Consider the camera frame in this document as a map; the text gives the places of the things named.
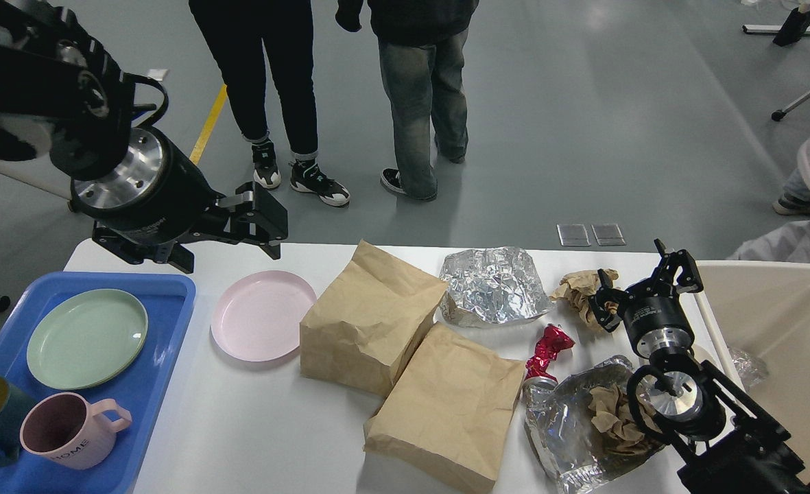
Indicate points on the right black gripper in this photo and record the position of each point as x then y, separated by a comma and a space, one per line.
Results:
651, 312

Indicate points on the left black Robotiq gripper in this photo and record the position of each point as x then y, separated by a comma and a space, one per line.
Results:
156, 194

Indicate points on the pink plate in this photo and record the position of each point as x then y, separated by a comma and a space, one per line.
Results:
257, 318

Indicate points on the pink HOME mug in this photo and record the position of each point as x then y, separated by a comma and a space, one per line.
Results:
68, 430

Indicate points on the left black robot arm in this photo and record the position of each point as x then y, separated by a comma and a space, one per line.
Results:
63, 95

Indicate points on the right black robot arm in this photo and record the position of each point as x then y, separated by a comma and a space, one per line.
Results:
728, 443

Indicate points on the right metal floor plate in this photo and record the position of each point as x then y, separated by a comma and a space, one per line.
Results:
608, 234

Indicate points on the metal floor plate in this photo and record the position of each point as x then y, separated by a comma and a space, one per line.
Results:
573, 235
608, 234

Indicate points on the crumpled brown paper ball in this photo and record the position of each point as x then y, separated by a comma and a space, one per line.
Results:
576, 288

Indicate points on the blue plastic tray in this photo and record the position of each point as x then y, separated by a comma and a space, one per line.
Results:
140, 388

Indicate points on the left metal floor plate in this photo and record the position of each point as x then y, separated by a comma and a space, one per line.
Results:
573, 235

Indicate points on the red crumpled foil wrapper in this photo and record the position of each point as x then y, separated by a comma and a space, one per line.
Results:
546, 351

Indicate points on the brown paper in foil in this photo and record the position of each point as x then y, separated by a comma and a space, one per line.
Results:
612, 418

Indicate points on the beige plastic bin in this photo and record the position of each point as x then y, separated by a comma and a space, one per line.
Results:
763, 308

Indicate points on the light green plate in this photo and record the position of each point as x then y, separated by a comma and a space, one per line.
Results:
87, 339

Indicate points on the crumpled foil sheet bottom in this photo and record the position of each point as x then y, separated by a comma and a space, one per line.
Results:
559, 427

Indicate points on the crumpled foil sheet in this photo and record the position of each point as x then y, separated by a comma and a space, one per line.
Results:
559, 427
492, 288

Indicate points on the crumpled foil sheet top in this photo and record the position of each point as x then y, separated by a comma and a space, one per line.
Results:
492, 288

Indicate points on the white rolling chair base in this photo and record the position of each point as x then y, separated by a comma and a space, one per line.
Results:
42, 178

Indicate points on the upper brown paper bag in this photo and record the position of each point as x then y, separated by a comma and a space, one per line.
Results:
366, 326

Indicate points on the brown paper bag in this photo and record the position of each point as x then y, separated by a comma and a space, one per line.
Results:
366, 326
450, 411

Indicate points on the person dark jeans black sneakers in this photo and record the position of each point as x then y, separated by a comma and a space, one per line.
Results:
252, 41

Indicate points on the lower brown paper bag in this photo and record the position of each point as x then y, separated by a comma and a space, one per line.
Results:
450, 411

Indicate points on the person black hoodie faded jeans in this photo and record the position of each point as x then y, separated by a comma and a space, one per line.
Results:
421, 57

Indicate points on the tripod stand leg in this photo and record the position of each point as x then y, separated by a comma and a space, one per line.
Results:
787, 68

